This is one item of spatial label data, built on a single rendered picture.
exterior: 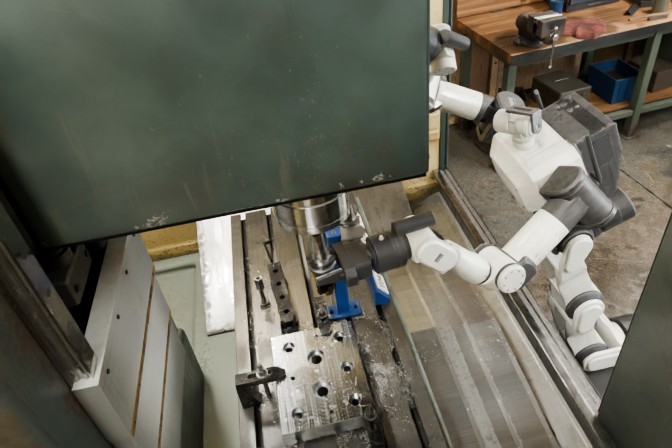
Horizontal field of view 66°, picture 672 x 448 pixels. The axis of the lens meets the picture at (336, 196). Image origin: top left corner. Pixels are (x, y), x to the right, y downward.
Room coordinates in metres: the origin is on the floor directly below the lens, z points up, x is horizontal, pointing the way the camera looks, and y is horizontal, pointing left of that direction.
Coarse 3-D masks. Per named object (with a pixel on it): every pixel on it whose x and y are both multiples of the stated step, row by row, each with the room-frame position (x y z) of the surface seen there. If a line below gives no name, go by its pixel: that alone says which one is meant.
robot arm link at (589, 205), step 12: (588, 180) 1.00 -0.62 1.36; (576, 192) 0.98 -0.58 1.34; (588, 192) 0.98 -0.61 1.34; (600, 192) 0.99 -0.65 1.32; (552, 204) 0.98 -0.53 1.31; (564, 204) 0.97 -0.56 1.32; (576, 204) 0.96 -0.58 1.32; (588, 204) 0.96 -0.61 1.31; (600, 204) 0.96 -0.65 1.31; (612, 204) 0.98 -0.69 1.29; (564, 216) 0.95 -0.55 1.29; (576, 216) 0.95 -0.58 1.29; (588, 216) 0.96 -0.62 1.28; (600, 216) 0.95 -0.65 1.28
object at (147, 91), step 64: (0, 0) 0.67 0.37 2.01; (64, 0) 0.68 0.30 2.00; (128, 0) 0.68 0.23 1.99; (192, 0) 0.69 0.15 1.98; (256, 0) 0.70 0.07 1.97; (320, 0) 0.71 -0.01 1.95; (384, 0) 0.72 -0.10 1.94; (0, 64) 0.66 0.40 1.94; (64, 64) 0.67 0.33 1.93; (128, 64) 0.68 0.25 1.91; (192, 64) 0.69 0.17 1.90; (256, 64) 0.70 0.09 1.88; (320, 64) 0.71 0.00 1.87; (384, 64) 0.72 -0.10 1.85; (0, 128) 0.66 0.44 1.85; (64, 128) 0.67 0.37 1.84; (128, 128) 0.68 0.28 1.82; (192, 128) 0.69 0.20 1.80; (256, 128) 0.70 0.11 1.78; (320, 128) 0.71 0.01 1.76; (384, 128) 0.72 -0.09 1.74; (64, 192) 0.66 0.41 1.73; (128, 192) 0.67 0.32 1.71; (192, 192) 0.68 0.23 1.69; (256, 192) 0.70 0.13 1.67; (320, 192) 0.71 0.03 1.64
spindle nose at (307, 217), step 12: (348, 192) 0.80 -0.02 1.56; (288, 204) 0.76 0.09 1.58; (300, 204) 0.75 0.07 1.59; (312, 204) 0.75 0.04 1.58; (324, 204) 0.76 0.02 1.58; (336, 204) 0.77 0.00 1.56; (348, 204) 0.80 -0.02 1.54; (276, 216) 0.79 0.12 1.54; (288, 216) 0.76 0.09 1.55; (300, 216) 0.75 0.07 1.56; (312, 216) 0.75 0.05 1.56; (324, 216) 0.75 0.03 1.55; (336, 216) 0.77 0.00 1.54; (288, 228) 0.77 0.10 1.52; (300, 228) 0.75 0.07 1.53; (312, 228) 0.75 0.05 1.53; (324, 228) 0.76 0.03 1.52
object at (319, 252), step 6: (312, 240) 0.82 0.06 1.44; (318, 240) 0.82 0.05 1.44; (324, 240) 0.82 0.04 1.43; (312, 246) 0.82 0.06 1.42; (318, 246) 0.81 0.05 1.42; (324, 246) 0.82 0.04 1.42; (312, 252) 0.82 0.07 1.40; (318, 252) 0.81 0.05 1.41; (324, 252) 0.81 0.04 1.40; (312, 258) 0.82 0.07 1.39; (318, 258) 0.81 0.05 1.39; (324, 258) 0.81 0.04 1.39
